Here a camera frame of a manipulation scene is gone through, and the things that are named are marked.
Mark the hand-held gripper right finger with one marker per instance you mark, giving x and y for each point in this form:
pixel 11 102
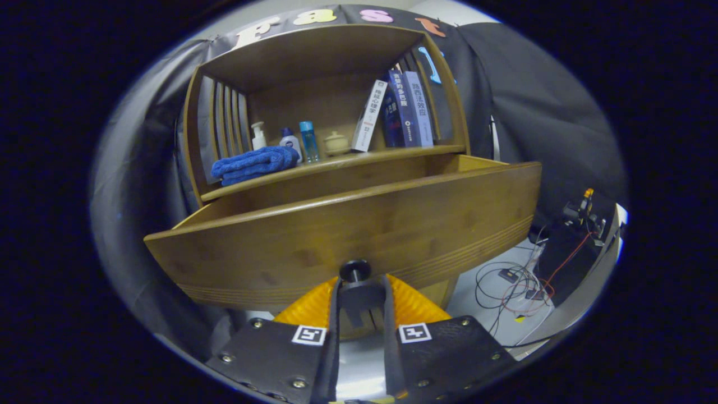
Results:
pixel 391 336

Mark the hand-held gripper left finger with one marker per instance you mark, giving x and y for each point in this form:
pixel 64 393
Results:
pixel 334 336

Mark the black drawer knob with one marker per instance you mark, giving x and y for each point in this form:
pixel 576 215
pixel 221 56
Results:
pixel 354 270

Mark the wooden drawer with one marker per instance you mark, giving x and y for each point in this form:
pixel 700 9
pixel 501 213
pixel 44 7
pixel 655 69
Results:
pixel 336 235

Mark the wooden cabinet door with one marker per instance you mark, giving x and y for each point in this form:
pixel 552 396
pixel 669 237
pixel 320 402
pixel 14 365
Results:
pixel 440 293

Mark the wooden countertop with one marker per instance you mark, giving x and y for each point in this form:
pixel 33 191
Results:
pixel 381 156

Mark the wooden cabinet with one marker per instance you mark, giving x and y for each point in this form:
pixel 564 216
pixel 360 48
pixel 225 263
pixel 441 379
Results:
pixel 308 56

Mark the blue folded towel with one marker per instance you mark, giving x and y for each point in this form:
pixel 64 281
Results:
pixel 252 164

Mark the dark box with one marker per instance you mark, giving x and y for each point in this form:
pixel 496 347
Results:
pixel 566 258

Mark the cream lidded teacup with saucer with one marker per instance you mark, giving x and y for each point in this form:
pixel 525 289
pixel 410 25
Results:
pixel 336 143

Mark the clear blue bottle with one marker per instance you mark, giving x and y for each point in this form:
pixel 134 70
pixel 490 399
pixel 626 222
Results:
pixel 308 140

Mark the white bottle with blue cap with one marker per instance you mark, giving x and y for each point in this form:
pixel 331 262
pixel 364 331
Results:
pixel 290 143

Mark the white pump bottle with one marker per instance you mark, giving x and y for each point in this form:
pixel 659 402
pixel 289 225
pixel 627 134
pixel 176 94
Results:
pixel 258 137

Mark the white book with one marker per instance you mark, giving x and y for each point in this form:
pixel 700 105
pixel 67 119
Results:
pixel 369 115

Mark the dark blue book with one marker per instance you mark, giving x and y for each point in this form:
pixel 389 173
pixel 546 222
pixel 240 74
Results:
pixel 401 109

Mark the light blue book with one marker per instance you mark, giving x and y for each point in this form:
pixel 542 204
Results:
pixel 420 106

